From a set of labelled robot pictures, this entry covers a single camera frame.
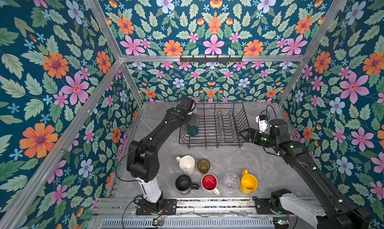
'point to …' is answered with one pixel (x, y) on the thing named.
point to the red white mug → (209, 183)
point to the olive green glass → (203, 165)
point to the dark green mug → (192, 130)
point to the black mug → (183, 182)
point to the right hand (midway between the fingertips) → (244, 133)
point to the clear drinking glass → (231, 181)
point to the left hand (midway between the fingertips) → (193, 115)
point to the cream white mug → (186, 163)
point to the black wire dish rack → (220, 124)
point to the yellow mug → (249, 183)
